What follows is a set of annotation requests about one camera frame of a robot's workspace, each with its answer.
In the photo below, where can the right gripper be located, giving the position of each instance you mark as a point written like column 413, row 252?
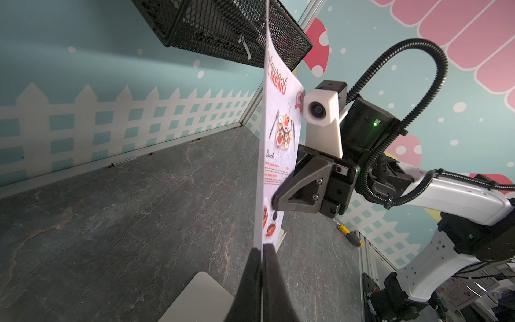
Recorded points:
column 320, row 183

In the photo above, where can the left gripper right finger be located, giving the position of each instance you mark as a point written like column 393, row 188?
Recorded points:
column 277, row 305

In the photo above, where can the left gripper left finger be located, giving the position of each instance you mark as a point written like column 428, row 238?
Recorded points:
column 247, row 302

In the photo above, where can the restaurant special menu sheet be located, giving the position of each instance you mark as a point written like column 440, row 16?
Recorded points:
column 279, row 135

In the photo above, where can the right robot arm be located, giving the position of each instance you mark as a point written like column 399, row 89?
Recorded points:
column 344, row 153

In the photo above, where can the white narrow menu rack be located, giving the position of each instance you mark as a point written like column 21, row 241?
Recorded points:
column 202, row 300

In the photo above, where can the yellow black screwdriver on floor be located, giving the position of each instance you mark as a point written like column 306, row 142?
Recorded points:
column 351, row 236

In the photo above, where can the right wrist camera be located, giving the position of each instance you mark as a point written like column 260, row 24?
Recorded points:
column 323, row 111

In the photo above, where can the black wire mesh basket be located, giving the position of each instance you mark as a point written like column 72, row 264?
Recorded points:
column 229, row 30

